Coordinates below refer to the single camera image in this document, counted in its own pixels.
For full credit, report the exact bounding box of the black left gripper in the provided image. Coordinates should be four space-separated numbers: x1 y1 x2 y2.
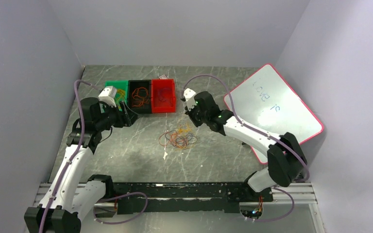
95 100 140 132

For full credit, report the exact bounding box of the orange thin cable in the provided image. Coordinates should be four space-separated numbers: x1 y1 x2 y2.
158 130 190 150
131 86 151 108

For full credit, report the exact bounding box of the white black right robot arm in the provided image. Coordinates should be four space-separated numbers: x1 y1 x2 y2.
181 88 307 201

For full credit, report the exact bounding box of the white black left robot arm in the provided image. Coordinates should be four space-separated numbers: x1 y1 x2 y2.
24 97 138 233

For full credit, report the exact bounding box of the green plastic bin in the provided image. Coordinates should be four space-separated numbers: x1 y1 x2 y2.
104 80 129 110

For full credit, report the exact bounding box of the black plastic bin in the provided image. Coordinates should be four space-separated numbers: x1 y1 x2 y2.
127 80 152 114

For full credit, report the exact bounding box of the red plastic bin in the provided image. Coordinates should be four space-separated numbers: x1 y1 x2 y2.
151 79 176 114

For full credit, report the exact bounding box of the small red white box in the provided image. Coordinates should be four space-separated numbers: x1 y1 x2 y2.
159 75 168 80

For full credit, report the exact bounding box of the pink framed whiteboard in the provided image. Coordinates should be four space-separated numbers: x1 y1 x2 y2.
223 64 324 164

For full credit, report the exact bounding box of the yellow cable in green bin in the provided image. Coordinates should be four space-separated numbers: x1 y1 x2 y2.
116 88 128 107

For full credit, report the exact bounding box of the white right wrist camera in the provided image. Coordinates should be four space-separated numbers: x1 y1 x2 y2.
181 88 197 110

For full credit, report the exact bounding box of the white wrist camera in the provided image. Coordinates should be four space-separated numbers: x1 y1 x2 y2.
98 86 117 107
181 88 197 110

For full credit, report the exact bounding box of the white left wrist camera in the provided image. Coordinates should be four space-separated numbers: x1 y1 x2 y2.
98 86 117 107

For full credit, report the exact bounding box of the purple right arm hose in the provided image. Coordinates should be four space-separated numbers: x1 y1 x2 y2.
183 74 311 223

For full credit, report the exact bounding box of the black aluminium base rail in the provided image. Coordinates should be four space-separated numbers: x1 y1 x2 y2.
49 179 316 218

